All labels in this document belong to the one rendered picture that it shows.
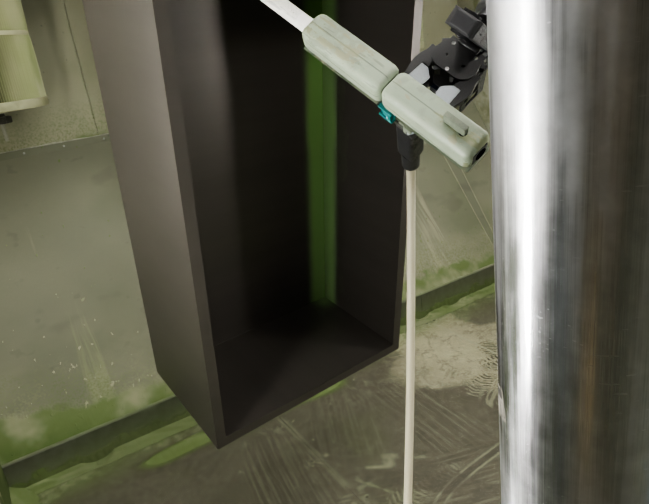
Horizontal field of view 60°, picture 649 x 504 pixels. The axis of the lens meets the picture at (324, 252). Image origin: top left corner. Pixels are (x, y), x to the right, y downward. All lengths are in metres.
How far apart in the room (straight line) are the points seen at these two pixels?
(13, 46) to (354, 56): 1.54
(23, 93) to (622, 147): 2.02
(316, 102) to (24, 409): 1.43
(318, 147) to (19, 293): 1.25
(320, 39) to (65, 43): 1.80
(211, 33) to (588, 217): 1.20
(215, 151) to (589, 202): 1.25
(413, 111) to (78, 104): 1.93
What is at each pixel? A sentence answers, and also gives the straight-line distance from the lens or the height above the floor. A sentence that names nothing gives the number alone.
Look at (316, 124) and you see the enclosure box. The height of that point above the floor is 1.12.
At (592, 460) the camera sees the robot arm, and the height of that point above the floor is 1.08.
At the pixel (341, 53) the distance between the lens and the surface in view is 0.82.
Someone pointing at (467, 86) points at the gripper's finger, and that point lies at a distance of 0.84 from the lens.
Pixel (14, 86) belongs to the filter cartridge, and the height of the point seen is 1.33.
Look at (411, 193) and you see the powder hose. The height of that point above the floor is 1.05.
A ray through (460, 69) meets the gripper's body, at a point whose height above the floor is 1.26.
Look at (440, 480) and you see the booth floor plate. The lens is 1.87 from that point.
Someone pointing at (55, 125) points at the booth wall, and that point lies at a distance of 2.52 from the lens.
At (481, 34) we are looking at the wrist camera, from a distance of 0.81.
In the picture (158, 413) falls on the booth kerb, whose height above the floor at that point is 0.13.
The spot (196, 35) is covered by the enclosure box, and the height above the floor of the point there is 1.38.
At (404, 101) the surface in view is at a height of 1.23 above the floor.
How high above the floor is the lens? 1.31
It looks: 20 degrees down
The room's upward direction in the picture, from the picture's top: 8 degrees counter-clockwise
